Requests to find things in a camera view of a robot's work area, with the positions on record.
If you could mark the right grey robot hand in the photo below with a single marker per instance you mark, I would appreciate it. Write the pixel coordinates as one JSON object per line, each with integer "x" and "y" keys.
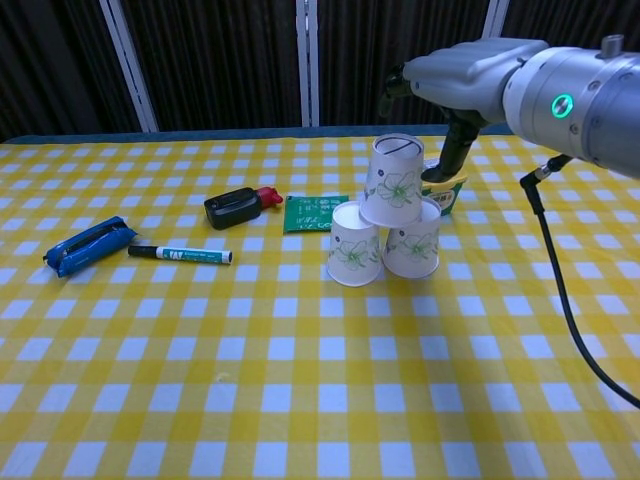
{"x": 465, "y": 70}

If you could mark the white bottle with cap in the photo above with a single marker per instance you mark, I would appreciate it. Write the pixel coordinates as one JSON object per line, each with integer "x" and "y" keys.
{"x": 392, "y": 185}

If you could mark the white floral paper cup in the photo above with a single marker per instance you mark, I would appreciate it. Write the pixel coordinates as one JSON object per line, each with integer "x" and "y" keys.
{"x": 415, "y": 247}
{"x": 352, "y": 250}

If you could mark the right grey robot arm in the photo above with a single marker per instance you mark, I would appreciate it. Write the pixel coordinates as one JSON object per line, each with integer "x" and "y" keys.
{"x": 590, "y": 100}

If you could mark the dark ribbed partition panel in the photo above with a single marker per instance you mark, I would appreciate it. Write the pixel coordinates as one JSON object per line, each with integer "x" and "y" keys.
{"x": 50, "y": 65}
{"x": 565, "y": 20}
{"x": 215, "y": 60}
{"x": 360, "y": 60}

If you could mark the green tub with yellow lid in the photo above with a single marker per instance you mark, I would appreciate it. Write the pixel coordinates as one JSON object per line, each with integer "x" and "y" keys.
{"x": 447, "y": 197}

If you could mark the green circuit board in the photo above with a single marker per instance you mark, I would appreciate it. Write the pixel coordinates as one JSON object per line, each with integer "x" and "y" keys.
{"x": 307, "y": 215}

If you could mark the blue-edged table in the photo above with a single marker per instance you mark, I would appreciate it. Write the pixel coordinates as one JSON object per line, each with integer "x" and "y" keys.
{"x": 225, "y": 134}

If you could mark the black bottle with red cap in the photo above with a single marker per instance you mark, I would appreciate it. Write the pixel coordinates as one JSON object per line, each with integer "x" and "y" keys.
{"x": 232, "y": 207}

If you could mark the white green marker pen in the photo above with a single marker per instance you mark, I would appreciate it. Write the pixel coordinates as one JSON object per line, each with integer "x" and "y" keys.
{"x": 190, "y": 255}

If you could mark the yellow white checkered tablecloth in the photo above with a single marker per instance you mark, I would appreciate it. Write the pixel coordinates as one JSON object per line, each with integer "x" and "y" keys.
{"x": 320, "y": 400}

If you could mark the white partition post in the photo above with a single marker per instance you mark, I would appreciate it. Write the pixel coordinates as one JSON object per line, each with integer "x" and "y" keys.
{"x": 497, "y": 20}
{"x": 127, "y": 62}
{"x": 307, "y": 60}

